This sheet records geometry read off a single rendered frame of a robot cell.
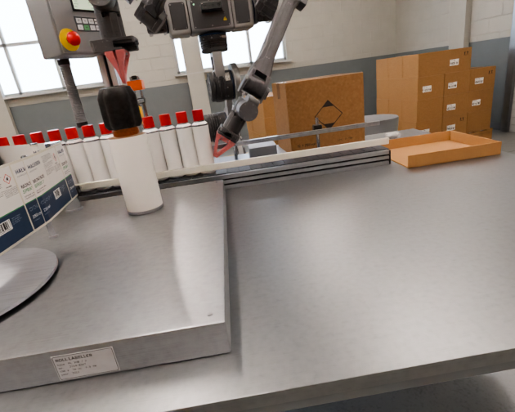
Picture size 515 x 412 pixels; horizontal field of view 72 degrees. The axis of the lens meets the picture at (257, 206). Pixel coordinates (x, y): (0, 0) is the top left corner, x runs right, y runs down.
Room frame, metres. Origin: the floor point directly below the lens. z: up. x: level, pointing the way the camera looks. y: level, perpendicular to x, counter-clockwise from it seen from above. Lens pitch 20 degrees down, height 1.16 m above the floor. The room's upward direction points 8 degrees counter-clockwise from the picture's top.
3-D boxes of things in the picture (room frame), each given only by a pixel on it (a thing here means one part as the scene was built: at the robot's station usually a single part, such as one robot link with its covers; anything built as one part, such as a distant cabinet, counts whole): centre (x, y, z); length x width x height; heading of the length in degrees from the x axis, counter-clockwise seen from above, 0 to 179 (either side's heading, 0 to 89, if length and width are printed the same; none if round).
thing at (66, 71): (1.22, 0.54, 1.18); 0.04 x 0.04 x 0.21
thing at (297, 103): (1.47, -0.29, 0.99); 0.30 x 0.24 x 0.27; 97
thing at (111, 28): (0.95, 0.29, 1.30); 0.10 x 0.07 x 0.07; 95
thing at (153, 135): (1.13, 0.30, 0.98); 0.05 x 0.05 x 0.20
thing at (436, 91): (4.67, -2.44, 0.57); 1.20 x 0.83 x 1.14; 103
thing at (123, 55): (0.94, 0.30, 1.23); 0.07 x 0.07 x 0.09; 5
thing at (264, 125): (5.13, -0.53, 0.45); 1.20 x 0.83 x 0.89; 12
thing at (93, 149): (1.12, 0.49, 0.98); 0.05 x 0.05 x 0.20
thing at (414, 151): (1.18, -0.62, 0.85); 0.30 x 0.26 x 0.04; 93
